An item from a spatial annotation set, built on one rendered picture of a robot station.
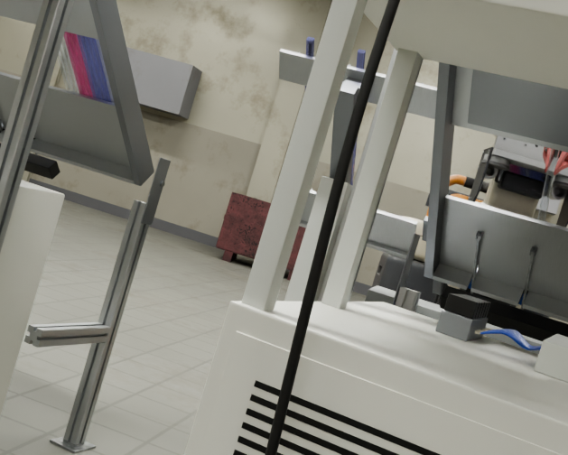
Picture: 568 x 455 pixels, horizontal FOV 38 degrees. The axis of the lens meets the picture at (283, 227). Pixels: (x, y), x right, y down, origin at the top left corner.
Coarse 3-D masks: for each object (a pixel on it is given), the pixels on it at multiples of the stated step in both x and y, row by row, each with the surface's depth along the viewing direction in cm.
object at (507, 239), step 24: (456, 216) 168; (480, 216) 165; (504, 216) 162; (456, 240) 172; (480, 240) 169; (504, 240) 166; (528, 240) 163; (552, 240) 160; (456, 264) 176; (480, 264) 173; (504, 264) 170; (528, 264) 167; (552, 264) 164; (528, 288) 171; (552, 288) 168
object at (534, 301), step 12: (444, 276) 176; (456, 276) 176; (468, 276) 176; (480, 276) 175; (480, 288) 173; (492, 288) 173; (504, 288) 172; (516, 288) 172; (504, 300) 171; (516, 300) 170; (528, 300) 170; (540, 300) 169; (552, 300) 169; (540, 312) 168; (552, 312) 167; (564, 312) 167
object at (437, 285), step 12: (444, 288) 182; (444, 300) 180; (492, 300) 178; (492, 312) 176; (504, 312) 175; (516, 312) 175; (528, 312) 175; (492, 324) 178; (504, 324) 176; (516, 324) 174; (528, 324) 173; (540, 324) 172; (552, 324) 172; (564, 324) 172; (528, 336) 175; (540, 336) 173
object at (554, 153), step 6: (552, 150) 148; (558, 150) 147; (552, 156) 149; (558, 156) 149; (552, 162) 150; (552, 168) 151; (546, 174) 152; (552, 174) 151; (546, 180) 153; (552, 180) 152; (546, 186) 154; (552, 186) 154; (546, 192) 155; (546, 198) 156; (540, 204) 157; (546, 204) 156; (540, 210) 158; (546, 210) 158; (540, 216) 159
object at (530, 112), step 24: (456, 72) 146; (480, 72) 139; (456, 96) 149; (480, 96) 142; (504, 96) 140; (528, 96) 138; (552, 96) 135; (456, 120) 153; (480, 120) 145; (504, 120) 143; (528, 120) 141; (552, 120) 138; (552, 144) 146
